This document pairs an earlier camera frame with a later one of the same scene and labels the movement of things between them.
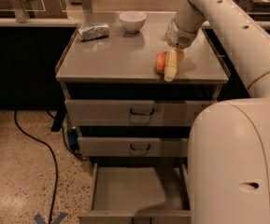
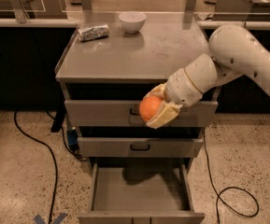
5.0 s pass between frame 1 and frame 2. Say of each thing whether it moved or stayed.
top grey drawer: stayed
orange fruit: moved
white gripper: moved
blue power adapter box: stayed
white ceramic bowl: stayed
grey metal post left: stayed
